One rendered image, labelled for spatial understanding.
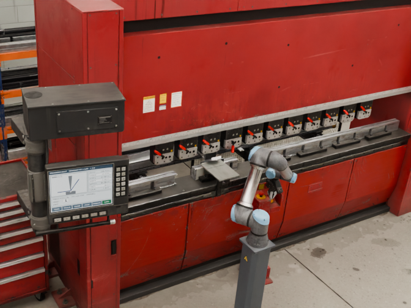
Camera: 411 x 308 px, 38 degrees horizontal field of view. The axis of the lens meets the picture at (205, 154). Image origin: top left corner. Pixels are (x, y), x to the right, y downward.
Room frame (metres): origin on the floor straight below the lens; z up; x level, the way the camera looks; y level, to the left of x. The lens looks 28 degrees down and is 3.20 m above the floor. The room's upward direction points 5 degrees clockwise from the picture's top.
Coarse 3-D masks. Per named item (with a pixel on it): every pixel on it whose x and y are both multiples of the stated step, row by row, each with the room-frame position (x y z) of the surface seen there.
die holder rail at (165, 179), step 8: (152, 176) 3.74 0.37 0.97; (160, 176) 3.75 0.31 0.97; (168, 176) 3.76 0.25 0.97; (128, 184) 3.60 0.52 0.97; (136, 184) 3.62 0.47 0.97; (144, 184) 3.66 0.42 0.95; (152, 184) 3.72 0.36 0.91; (160, 184) 3.73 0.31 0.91; (168, 184) 3.77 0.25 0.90; (128, 192) 3.59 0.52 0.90
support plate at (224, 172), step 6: (210, 162) 3.97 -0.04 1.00; (216, 162) 3.98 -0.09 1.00; (222, 162) 3.99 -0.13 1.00; (204, 168) 3.88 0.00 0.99; (210, 168) 3.88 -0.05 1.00; (216, 168) 3.89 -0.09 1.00; (222, 168) 3.90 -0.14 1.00; (228, 168) 3.90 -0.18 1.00; (216, 174) 3.80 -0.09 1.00; (222, 174) 3.81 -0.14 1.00; (228, 174) 3.81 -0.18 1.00; (234, 174) 3.82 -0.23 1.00; (222, 180) 3.73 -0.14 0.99
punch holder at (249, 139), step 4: (256, 124) 4.18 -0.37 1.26; (260, 124) 4.20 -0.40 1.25; (244, 128) 4.17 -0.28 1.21; (248, 128) 4.13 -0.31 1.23; (252, 128) 4.15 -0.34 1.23; (256, 128) 4.18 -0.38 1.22; (260, 128) 4.20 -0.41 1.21; (244, 132) 4.16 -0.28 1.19; (252, 132) 4.16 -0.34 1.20; (256, 132) 4.18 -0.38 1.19; (260, 132) 4.20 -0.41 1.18; (244, 136) 4.17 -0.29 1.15; (248, 136) 4.14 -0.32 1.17; (252, 136) 4.16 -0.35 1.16; (256, 136) 4.18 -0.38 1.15; (260, 136) 4.20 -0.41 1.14; (244, 140) 4.16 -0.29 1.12; (248, 140) 4.14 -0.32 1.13; (252, 140) 4.16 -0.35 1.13; (256, 140) 4.18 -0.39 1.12; (260, 140) 4.20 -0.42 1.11
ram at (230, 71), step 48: (144, 48) 3.62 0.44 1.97; (192, 48) 3.82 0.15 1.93; (240, 48) 4.05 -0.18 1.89; (288, 48) 4.29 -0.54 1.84; (336, 48) 4.58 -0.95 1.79; (384, 48) 4.89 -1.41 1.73; (144, 96) 3.63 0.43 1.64; (192, 96) 3.84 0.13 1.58; (240, 96) 4.07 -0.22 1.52; (288, 96) 4.34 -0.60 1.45; (336, 96) 4.63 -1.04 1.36; (384, 96) 4.97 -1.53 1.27; (144, 144) 3.64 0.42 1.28
